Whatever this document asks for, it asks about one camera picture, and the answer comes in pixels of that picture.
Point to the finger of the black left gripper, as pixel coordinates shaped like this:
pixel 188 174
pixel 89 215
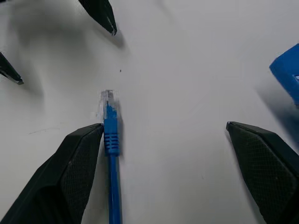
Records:
pixel 102 14
pixel 8 70

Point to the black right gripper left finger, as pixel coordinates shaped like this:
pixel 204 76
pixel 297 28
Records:
pixel 58 177

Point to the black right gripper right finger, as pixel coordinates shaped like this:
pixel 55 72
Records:
pixel 268 168

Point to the blue plastic bin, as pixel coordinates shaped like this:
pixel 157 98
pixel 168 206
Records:
pixel 286 72

